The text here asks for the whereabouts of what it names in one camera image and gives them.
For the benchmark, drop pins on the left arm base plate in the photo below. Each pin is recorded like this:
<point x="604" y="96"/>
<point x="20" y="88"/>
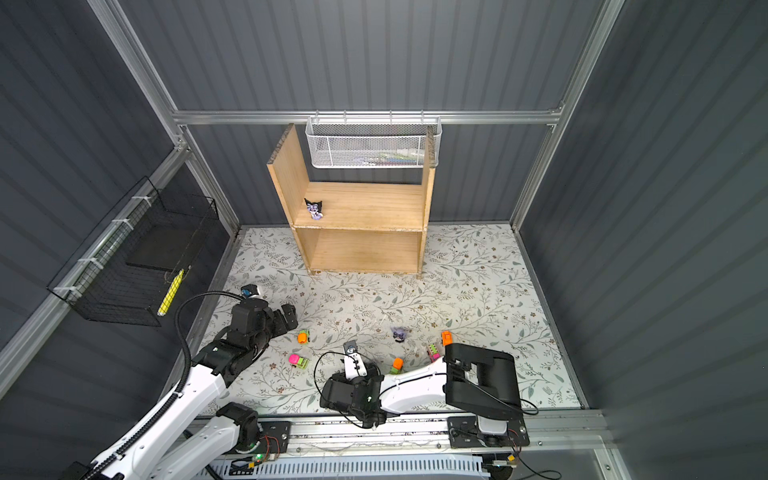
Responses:
<point x="268" y="437"/>

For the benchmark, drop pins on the yellow green marker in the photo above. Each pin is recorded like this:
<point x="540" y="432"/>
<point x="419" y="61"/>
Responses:
<point x="169" y="297"/>

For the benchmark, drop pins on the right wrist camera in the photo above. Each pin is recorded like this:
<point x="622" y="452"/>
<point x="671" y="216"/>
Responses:
<point x="354" y="365"/>

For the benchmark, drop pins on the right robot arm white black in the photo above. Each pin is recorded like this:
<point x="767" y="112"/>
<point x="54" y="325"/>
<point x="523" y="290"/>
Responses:
<point x="480" y="381"/>

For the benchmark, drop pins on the wooden two-tier shelf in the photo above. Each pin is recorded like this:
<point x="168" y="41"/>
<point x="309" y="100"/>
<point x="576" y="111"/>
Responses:
<point x="366" y="228"/>

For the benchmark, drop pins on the black wire basket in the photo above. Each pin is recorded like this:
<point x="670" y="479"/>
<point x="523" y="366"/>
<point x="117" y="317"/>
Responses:
<point x="125" y="273"/>

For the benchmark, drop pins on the pink green toy truck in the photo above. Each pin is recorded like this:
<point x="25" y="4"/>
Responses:
<point x="433" y="353"/>

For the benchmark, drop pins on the pink green toy car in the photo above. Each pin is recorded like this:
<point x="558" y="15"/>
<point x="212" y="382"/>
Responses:
<point x="298" y="361"/>

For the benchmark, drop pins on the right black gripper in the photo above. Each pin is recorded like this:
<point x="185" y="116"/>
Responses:
<point x="338" y="377"/>

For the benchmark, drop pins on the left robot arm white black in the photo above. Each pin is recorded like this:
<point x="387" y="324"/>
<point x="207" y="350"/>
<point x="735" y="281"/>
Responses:
<point x="155" y="448"/>

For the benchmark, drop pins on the black purple figurine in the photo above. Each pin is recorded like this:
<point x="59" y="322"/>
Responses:
<point x="399" y="334"/>
<point x="314" y="209"/>

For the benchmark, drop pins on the white ribbed cable duct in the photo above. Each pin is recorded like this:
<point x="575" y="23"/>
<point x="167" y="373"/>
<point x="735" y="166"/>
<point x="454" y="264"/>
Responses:
<point x="428" y="466"/>

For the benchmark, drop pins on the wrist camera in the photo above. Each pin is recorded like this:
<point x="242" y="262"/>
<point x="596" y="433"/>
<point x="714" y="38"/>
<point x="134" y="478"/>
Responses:
<point x="251" y="292"/>
<point x="354" y="365"/>

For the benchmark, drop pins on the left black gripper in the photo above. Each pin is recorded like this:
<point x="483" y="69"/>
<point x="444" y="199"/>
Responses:
<point x="281" y="326"/>

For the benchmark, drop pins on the orange toy bulldozer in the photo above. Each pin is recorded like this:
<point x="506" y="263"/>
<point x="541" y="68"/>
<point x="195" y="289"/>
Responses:
<point x="446" y="338"/>

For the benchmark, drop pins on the white wire mesh basket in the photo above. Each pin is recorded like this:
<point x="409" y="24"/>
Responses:
<point x="372" y="146"/>

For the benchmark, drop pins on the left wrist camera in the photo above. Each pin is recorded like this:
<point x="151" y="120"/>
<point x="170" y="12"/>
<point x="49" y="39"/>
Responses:
<point x="251" y="292"/>

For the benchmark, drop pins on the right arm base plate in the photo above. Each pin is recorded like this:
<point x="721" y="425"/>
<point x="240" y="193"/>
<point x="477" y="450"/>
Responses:
<point x="472" y="431"/>

